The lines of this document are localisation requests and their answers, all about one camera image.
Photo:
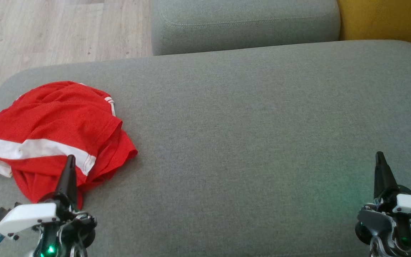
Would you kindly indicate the large grey sofa ottoman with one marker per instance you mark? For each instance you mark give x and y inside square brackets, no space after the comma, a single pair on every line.
[234,142]

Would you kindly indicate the red shorts with white stripe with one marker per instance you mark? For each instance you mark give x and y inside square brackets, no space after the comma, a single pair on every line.
[59,117]

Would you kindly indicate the small grey sofa seat cushion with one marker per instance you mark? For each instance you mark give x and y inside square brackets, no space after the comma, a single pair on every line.
[241,25]

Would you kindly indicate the yellow sofa backrest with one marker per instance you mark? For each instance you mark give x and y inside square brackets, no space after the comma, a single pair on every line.
[387,18]

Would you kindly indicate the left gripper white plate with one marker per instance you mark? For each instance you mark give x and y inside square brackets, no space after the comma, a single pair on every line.
[27,216]

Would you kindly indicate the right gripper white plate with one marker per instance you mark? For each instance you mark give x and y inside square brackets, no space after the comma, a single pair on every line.
[410,205]

